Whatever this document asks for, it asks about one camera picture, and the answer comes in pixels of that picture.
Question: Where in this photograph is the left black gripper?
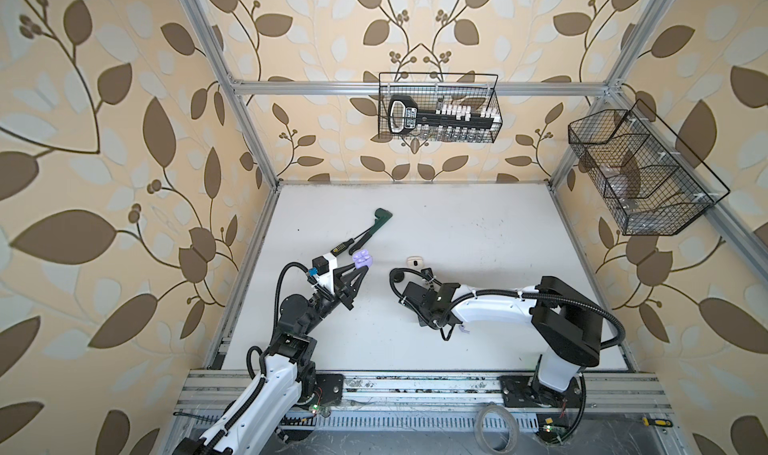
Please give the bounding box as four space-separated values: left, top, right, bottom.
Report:
300 262 365 341

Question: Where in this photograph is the purple round charging case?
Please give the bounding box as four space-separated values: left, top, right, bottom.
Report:
352 250 373 269

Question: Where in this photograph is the cream earbud charging case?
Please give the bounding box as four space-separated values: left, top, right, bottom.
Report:
406 256 425 270

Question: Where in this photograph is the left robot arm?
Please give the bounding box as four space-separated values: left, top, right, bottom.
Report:
173 256 372 454

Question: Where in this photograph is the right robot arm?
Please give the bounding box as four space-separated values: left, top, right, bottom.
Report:
389 268 626 406

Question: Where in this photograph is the black yellow screwdriver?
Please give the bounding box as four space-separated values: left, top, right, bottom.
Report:
331 238 355 257

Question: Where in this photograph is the green pipe wrench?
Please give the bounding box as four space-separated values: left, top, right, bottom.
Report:
348 208 392 255

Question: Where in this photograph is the white tape roll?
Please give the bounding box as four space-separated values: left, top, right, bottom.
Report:
474 403 520 455

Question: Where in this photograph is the black tool in basket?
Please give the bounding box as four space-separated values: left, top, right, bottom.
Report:
385 95 502 135

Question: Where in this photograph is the small yellow screwdriver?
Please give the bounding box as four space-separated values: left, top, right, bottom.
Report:
642 417 674 428

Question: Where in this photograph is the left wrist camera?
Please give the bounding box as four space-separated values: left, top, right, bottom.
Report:
307 252 338 296

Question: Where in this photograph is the back wire basket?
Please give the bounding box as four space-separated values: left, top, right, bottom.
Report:
378 71 503 144

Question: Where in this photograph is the wire basket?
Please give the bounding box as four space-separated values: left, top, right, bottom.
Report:
568 100 730 236
378 71 503 144

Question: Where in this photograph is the right wire basket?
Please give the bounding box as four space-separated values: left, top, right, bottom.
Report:
568 100 730 236

